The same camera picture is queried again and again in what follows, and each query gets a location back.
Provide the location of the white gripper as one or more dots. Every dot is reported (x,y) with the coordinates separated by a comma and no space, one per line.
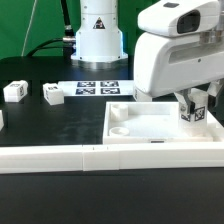
(165,65)

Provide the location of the white square tabletop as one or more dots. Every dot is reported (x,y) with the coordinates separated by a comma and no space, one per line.
(154,122)

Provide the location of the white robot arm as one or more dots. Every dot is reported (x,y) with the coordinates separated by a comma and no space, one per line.
(99,41)

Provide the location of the white obstacle fence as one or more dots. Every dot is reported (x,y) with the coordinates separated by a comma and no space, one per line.
(111,157)

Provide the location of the white block left edge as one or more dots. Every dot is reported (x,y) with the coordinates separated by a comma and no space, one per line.
(1,120)

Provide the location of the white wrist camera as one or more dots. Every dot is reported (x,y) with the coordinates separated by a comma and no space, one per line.
(172,18)

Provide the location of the white marker base plate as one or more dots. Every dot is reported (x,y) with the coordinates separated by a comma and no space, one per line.
(97,88)

